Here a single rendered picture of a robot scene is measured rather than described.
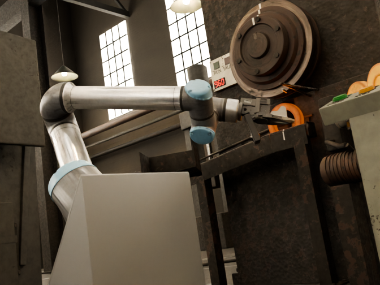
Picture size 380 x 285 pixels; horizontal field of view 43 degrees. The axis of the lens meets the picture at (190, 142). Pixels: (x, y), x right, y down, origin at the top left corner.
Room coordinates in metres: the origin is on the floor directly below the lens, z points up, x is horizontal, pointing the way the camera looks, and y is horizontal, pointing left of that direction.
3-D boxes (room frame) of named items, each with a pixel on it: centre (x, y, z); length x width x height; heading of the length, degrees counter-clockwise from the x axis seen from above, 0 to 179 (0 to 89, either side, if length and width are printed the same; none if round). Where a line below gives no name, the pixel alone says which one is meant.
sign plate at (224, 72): (2.53, -0.28, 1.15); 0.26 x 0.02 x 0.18; 48
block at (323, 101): (2.08, -0.64, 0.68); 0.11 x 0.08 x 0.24; 138
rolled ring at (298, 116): (2.23, -0.46, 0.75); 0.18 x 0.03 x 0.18; 47
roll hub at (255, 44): (2.15, -0.39, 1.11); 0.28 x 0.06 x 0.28; 48
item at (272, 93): (2.23, -0.46, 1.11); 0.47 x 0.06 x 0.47; 48
